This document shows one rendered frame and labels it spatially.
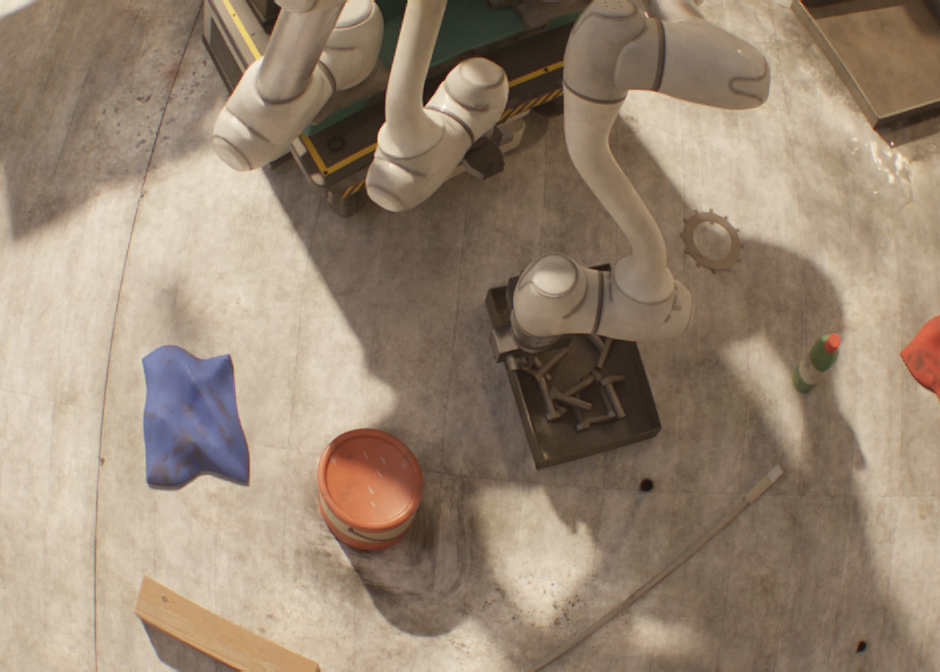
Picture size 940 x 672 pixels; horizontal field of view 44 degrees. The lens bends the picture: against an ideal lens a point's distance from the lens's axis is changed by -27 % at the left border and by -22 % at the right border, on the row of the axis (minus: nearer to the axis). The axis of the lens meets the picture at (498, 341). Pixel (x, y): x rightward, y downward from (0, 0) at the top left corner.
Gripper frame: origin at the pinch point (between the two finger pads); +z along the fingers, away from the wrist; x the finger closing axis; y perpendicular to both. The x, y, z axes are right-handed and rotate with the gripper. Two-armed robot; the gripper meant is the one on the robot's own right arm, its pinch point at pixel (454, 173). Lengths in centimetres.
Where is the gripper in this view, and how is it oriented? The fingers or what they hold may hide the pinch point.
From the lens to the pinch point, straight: 256.2
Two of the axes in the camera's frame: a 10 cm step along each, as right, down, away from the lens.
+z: -1.3, 3.5, 9.3
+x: -8.4, 4.6, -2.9
